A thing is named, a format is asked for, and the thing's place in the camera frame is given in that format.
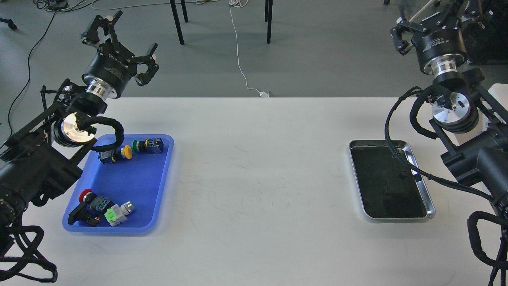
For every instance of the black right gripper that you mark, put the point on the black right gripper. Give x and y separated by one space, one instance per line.
438 43

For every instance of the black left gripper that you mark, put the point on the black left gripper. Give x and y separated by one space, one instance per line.
108 71

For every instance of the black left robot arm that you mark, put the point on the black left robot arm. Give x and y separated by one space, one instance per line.
42 158

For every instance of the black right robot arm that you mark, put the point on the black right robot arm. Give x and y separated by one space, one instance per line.
469 121

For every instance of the blue plastic tray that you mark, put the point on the blue plastic tray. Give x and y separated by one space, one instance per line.
140 180

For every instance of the red emergency stop button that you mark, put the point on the red emergency stop button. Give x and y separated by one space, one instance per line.
95 201

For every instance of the metal tray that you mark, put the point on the metal tray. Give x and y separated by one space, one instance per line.
389 190

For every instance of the green push button switch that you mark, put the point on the green push button switch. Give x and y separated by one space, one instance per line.
148 146

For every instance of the yellow push button switch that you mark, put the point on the yellow push button switch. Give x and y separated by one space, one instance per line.
113 156

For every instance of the white green selector switch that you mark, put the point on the white green selector switch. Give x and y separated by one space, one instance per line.
116 215

